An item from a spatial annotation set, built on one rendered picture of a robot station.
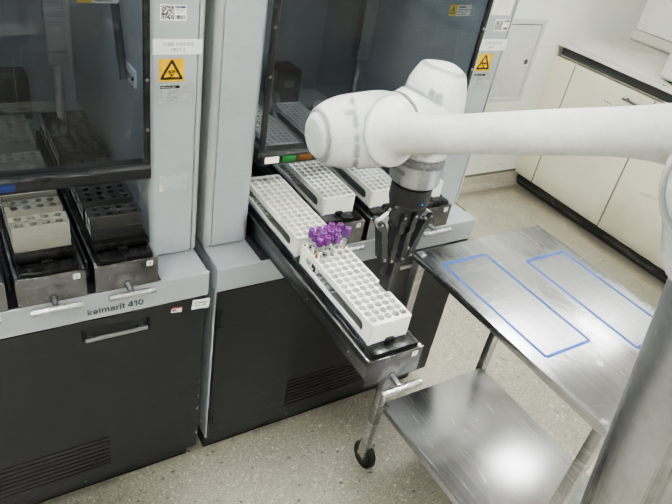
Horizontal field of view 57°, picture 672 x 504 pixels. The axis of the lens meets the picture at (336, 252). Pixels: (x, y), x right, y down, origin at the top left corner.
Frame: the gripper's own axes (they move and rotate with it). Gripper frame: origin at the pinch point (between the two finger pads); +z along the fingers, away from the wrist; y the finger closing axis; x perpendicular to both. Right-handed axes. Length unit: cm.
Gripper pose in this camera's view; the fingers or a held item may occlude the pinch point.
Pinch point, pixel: (389, 273)
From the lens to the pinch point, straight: 121.7
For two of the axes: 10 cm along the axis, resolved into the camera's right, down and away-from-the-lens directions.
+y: -8.5, 1.7, -5.0
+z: -1.6, 8.2, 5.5
